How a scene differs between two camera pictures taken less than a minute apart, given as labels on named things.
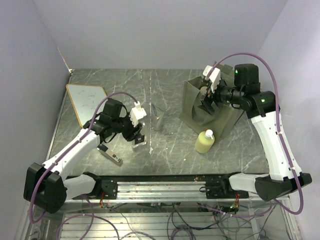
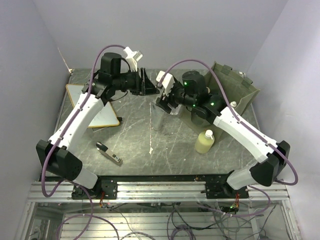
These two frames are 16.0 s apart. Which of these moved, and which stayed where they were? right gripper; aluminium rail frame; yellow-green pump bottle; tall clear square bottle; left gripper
Moved: tall clear square bottle; right gripper; left gripper
Stayed: yellow-green pump bottle; aluminium rail frame
